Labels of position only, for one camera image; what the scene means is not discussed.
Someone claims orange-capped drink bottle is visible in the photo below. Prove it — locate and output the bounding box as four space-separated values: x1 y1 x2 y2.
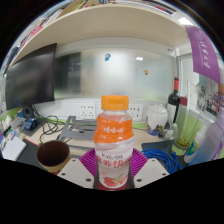
93 94 135 191

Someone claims white wall socket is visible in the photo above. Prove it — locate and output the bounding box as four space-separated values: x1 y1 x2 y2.
128 103 144 122
79 103 97 120

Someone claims red and yellow patterned mug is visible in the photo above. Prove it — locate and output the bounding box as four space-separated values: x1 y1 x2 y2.
35 139 72 174

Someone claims dark wine bottle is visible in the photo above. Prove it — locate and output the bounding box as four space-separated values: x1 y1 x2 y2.
166 77 182 131

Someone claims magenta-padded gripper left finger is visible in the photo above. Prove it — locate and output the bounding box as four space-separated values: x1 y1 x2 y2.
56 148 100 189

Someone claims black computer monitor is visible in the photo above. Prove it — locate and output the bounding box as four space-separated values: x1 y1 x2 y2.
4 42 58 111

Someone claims black cable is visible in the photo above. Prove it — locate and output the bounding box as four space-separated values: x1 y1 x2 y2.
39 114 69 136

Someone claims tall clear glass vase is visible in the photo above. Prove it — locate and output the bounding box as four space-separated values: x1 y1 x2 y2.
172 81 203 157

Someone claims grey metal laptop stand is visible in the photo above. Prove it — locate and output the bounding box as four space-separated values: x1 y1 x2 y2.
57 115 101 141

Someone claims small blue device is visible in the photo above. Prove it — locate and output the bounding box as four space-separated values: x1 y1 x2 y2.
23 117 39 131

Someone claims purple hanging pennant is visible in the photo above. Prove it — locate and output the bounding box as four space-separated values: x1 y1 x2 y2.
184 24 222 84

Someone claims white notebook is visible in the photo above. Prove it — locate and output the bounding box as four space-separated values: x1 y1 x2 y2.
0 132 28 162

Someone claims white ceramic jar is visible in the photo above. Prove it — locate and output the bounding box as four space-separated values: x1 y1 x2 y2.
145 103 169 137

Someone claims white plastic bottle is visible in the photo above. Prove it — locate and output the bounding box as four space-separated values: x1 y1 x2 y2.
183 123 205 164

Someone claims large purple water bottle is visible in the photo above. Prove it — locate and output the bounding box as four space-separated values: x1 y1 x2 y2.
188 109 224 167

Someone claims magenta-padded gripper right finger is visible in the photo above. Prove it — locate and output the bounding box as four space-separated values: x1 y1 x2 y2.
129 148 170 189

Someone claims rectangular ceiling light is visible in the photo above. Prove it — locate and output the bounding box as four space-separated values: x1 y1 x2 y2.
177 16 194 27

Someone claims large black desk mat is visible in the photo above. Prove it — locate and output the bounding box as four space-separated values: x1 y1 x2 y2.
16 138 188 168

